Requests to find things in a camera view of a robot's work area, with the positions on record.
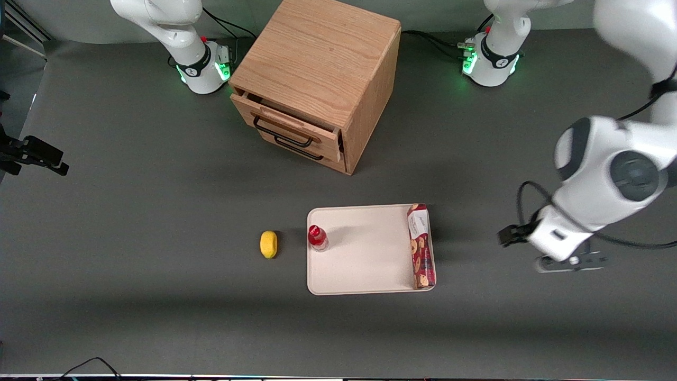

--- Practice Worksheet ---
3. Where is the cream plastic tray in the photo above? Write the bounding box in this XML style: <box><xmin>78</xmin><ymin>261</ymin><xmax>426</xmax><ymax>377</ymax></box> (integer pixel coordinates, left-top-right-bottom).
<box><xmin>306</xmin><ymin>204</ymin><xmax>437</xmax><ymax>296</ymax></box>

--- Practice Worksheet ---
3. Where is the black drawer handle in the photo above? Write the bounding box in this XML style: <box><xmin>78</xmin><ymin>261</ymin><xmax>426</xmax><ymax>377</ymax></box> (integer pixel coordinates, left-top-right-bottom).
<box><xmin>273</xmin><ymin>134</ymin><xmax>325</xmax><ymax>161</ymax></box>
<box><xmin>252</xmin><ymin>116</ymin><xmax>314</xmax><ymax>148</ymax></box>

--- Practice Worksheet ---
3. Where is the wooden drawer, large front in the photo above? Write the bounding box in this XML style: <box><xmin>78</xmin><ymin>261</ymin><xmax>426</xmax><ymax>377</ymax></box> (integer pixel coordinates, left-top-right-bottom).
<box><xmin>231</xmin><ymin>91</ymin><xmax>342</xmax><ymax>162</ymax></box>

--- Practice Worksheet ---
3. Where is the black left arm base cable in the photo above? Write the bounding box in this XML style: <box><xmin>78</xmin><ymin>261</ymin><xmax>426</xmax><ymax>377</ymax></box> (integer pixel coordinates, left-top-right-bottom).
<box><xmin>401</xmin><ymin>15</ymin><xmax>496</xmax><ymax>60</ymax></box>

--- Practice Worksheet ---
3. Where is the black cable at table edge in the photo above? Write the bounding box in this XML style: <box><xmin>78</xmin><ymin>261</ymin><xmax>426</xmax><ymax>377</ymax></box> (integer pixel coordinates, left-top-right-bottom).
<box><xmin>59</xmin><ymin>357</ymin><xmax>122</xmax><ymax>379</ymax></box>

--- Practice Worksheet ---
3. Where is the yellow lemon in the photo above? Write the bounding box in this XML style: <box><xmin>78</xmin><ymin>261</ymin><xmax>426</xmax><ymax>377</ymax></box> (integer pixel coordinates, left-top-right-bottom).
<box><xmin>260</xmin><ymin>230</ymin><xmax>279</xmax><ymax>259</ymax></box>

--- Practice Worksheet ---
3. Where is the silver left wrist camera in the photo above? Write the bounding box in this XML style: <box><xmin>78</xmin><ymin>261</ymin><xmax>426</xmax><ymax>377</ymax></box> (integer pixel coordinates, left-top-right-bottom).
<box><xmin>535</xmin><ymin>252</ymin><xmax>609</xmax><ymax>274</ymax></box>

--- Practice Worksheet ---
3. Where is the black arm base cable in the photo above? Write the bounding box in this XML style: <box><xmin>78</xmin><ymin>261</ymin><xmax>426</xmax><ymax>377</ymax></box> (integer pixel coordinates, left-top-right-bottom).
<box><xmin>203</xmin><ymin>6</ymin><xmax>258</xmax><ymax>65</ymax></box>
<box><xmin>401</xmin><ymin>15</ymin><xmax>496</xmax><ymax>60</ymax></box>

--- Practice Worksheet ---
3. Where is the wooden drawer, narrow front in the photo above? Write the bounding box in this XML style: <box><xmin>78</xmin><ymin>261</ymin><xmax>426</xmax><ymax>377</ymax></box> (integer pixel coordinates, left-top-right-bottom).
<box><xmin>258</xmin><ymin>129</ymin><xmax>348</xmax><ymax>175</ymax></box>

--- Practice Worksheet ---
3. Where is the wooden drawer cabinet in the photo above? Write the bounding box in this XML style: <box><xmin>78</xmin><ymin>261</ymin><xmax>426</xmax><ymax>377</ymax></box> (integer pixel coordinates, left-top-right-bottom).
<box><xmin>228</xmin><ymin>0</ymin><xmax>402</xmax><ymax>176</ymax></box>

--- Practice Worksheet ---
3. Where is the black right arm base cable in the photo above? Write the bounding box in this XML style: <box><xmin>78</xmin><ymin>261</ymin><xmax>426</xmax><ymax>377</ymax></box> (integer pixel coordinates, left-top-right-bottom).
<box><xmin>203</xmin><ymin>6</ymin><xmax>258</xmax><ymax>65</ymax></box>

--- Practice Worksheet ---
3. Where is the red cookie box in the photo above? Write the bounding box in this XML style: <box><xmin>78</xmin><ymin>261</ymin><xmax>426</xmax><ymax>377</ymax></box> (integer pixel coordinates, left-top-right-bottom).
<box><xmin>406</xmin><ymin>203</ymin><xmax>437</xmax><ymax>290</ymax></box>

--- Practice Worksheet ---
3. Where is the aluminium frame rail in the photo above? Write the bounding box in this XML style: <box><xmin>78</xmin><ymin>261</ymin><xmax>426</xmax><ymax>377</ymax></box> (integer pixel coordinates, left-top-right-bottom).
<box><xmin>0</xmin><ymin>0</ymin><xmax>54</xmax><ymax>61</ymax></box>

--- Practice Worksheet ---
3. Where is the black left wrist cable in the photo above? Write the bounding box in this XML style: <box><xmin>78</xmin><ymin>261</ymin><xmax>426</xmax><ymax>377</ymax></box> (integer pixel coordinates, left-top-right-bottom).
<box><xmin>516</xmin><ymin>63</ymin><xmax>677</xmax><ymax>250</ymax></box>

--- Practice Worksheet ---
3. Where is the small red-capped bottle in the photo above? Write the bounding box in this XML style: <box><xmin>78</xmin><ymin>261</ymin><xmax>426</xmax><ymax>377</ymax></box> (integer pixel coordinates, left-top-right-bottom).
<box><xmin>308</xmin><ymin>224</ymin><xmax>330</xmax><ymax>252</ymax></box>

